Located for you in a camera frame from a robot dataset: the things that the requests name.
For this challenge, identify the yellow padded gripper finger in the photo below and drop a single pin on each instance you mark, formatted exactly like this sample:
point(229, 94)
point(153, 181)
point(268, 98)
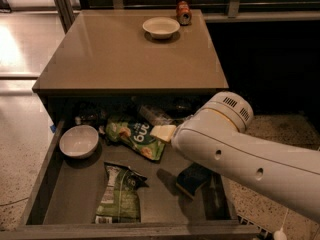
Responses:
point(163, 132)

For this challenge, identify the green jalapeno chip bag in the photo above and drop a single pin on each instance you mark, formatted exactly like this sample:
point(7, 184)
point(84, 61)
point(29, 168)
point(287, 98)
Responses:
point(120, 202)

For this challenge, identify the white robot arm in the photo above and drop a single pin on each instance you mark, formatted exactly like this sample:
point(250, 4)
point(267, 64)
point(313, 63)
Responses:
point(215, 138)

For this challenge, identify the green snack bag white logo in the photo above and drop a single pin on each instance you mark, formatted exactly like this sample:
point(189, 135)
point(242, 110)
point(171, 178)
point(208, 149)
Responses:
point(135, 134)

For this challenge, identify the open grey top drawer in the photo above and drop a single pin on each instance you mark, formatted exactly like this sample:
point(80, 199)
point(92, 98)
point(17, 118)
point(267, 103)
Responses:
point(52, 197)

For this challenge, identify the dark crumpled bag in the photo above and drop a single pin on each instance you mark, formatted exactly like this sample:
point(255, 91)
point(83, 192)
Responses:
point(88, 113)

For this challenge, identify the white bowl in drawer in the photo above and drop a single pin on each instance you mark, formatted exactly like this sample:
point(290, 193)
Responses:
point(79, 142)

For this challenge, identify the white bowl on counter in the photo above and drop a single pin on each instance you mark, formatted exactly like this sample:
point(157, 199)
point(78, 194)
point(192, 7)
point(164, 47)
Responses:
point(161, 27)

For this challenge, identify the clear plastic water bottle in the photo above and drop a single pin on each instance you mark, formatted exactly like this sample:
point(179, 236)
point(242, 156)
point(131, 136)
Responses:
point(154, 115)

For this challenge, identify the blue yellow sponge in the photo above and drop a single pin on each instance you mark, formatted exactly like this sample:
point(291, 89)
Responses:
point(191, 179)

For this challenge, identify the orange soda can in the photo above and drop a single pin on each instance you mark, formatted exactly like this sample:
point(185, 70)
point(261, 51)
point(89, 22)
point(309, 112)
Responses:
point(183, 13)

